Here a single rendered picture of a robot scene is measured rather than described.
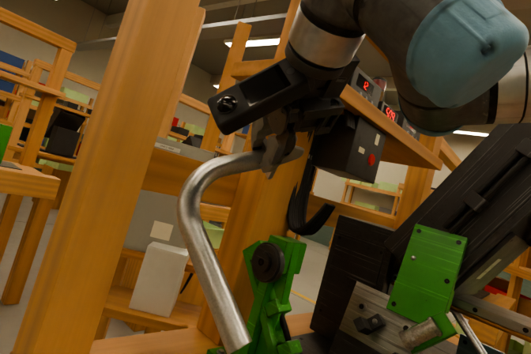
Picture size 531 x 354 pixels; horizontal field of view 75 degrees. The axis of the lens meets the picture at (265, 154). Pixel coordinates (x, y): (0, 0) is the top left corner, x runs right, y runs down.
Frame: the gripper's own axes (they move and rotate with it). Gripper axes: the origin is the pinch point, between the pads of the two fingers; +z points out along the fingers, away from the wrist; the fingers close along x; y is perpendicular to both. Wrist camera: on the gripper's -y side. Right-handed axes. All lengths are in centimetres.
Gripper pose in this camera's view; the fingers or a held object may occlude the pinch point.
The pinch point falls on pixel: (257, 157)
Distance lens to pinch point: 53.0
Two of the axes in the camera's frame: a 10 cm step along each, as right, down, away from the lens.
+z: -2.6, 5.9, 7.6
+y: 8.9, -1.5, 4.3
